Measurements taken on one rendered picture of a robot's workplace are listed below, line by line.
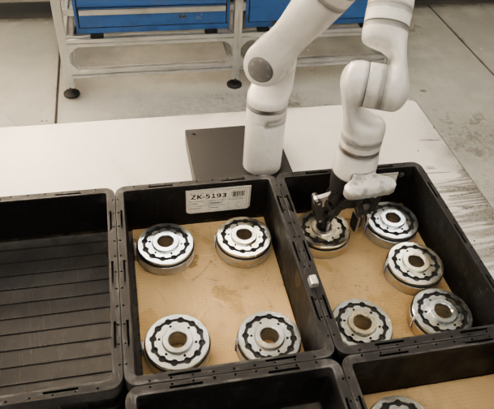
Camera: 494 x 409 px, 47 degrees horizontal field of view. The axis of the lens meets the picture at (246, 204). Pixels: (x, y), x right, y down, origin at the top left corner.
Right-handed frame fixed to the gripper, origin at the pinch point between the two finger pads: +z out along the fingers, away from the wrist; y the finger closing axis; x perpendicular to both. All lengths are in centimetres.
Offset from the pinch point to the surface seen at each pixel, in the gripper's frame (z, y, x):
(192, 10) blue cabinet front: 43, -11, -183
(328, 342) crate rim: -6.8, 14.9, 27.4
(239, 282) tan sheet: 3.1, 21.8, 6.4
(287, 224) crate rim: -6.9, 12.8, 3.5
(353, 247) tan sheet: 3.1, -1.8, 3.5
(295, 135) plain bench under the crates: 16, -10, -49
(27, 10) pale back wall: 80, 68, -276
